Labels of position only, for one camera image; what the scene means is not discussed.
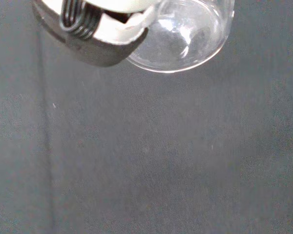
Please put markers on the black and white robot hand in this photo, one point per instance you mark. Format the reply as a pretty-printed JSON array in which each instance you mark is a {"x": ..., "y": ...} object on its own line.
[{"x": 105, "y": 48}]

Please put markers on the black bench cloth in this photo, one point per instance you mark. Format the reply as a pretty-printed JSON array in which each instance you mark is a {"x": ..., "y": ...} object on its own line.
[{"x": 146, "y": 151}]

